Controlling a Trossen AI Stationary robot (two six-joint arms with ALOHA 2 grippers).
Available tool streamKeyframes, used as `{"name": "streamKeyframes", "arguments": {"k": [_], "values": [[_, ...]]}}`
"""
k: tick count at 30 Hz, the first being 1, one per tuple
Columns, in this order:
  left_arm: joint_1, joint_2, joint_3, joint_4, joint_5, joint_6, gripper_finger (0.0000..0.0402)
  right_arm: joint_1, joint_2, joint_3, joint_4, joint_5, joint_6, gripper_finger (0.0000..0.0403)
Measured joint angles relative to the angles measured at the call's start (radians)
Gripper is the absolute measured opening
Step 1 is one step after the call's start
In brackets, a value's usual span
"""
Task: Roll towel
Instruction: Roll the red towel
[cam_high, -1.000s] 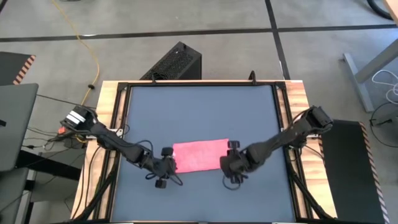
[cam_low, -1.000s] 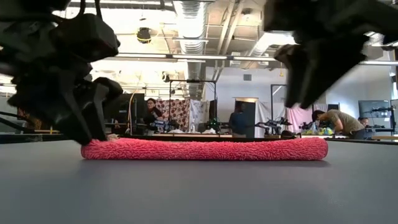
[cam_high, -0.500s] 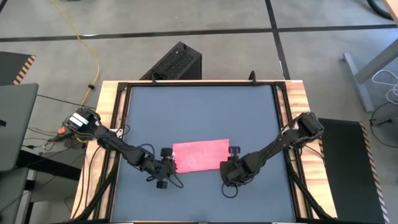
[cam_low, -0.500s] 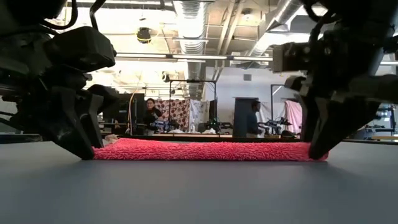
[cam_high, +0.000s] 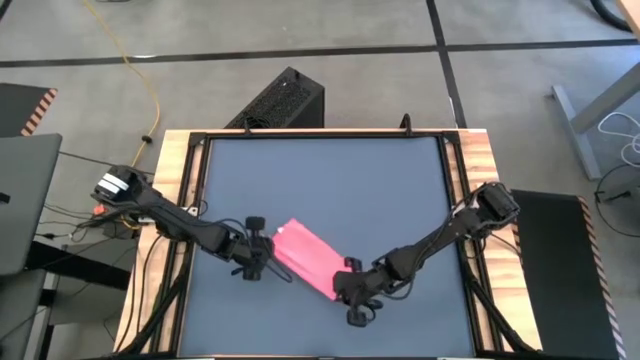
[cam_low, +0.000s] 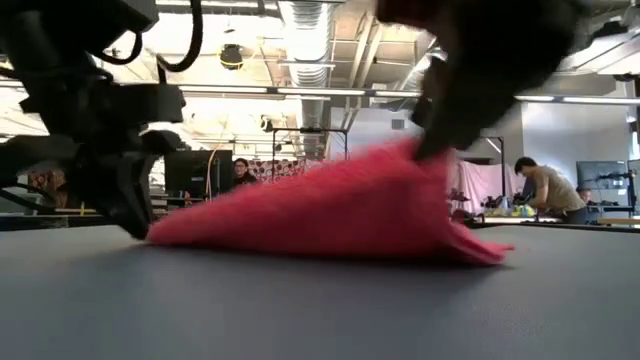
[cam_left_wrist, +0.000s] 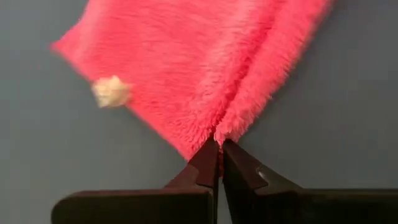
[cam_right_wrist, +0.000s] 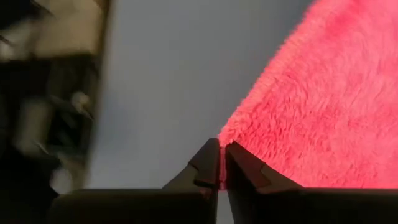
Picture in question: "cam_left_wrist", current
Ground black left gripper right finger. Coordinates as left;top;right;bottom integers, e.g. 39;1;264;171
222;139;398;224

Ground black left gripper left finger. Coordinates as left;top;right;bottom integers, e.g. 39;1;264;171
51;136;220;224

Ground pink fluffy towel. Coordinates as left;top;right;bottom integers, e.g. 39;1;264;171
51;0;335;161

